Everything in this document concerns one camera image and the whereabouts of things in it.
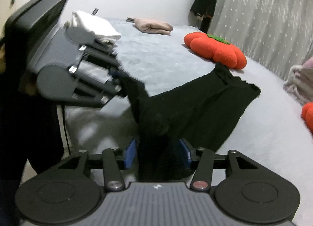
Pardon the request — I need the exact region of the black dress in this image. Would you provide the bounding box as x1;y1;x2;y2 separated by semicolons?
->
112;63;261;181

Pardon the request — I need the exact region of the stack of white folded clothes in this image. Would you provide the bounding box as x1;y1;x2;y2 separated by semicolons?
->
64;10;121;45

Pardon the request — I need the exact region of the folded beige pink garment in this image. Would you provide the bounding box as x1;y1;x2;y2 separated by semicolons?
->
126;18;173;36

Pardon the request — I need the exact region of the large orange pumpkin pillow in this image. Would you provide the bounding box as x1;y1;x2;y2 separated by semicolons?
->
183;32;247;69

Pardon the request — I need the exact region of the pile of folded blankets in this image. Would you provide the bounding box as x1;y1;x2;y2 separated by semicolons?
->
283;65;313;105

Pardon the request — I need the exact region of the purple pillow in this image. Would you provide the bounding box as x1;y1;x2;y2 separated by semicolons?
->
301;57;313;76

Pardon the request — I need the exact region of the black hanging garment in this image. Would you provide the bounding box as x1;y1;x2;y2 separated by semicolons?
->
190;0;217;33

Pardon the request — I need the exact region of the grey dotted curtain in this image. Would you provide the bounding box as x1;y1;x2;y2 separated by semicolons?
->
209;0;312;80

